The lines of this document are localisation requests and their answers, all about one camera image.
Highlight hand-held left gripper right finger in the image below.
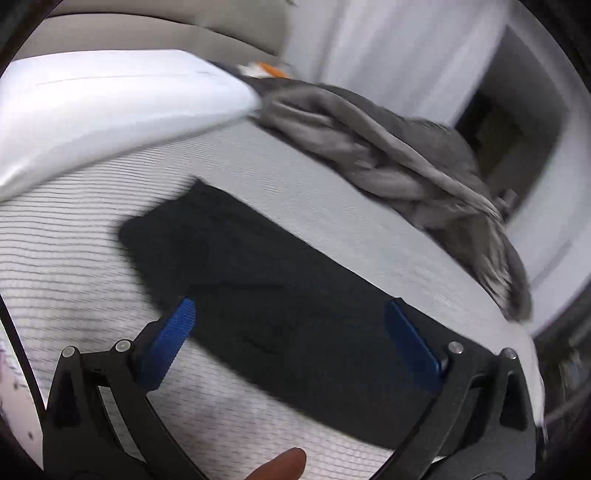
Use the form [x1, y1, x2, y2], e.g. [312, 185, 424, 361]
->
[379, 298, 543, 480]

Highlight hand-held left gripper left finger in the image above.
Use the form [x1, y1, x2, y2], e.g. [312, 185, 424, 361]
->
[42, 298, 204, 480]

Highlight black pants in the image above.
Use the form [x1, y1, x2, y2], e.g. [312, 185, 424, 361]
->
[119, 179, 513, 455]

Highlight person's left hand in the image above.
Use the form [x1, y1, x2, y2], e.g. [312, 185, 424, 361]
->
[247, 451, 308, 480]

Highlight white curtain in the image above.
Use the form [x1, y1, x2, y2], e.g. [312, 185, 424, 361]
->
[517, 124, 585, 335]
[318, 0, 509, 125]

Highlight grey duvet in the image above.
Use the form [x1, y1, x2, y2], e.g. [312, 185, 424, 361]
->
[233, 76, 534, 321]

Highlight white pillow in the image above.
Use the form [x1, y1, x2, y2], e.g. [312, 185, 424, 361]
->
[0, 48, 262, 201]

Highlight orange object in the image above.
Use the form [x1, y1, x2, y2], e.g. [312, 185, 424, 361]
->
[240, 60, 291, 79]

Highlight beige padded headboard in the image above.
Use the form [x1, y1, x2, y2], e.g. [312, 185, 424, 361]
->
[14, 0, 296, 75]

